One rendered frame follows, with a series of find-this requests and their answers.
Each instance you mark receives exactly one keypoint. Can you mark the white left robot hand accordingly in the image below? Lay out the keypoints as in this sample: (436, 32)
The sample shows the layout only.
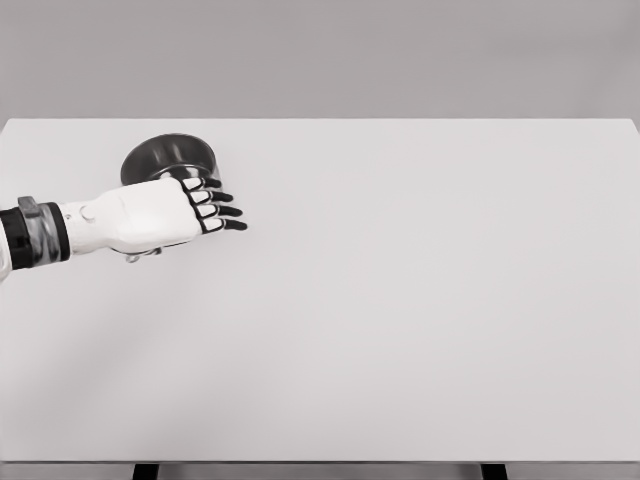
(155, 210)

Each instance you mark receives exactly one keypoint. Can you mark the dark steel pot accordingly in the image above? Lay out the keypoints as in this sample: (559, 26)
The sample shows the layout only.
(165, 152)

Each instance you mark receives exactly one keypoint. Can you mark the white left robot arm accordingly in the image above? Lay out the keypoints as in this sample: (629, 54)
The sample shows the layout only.
(45, 230)

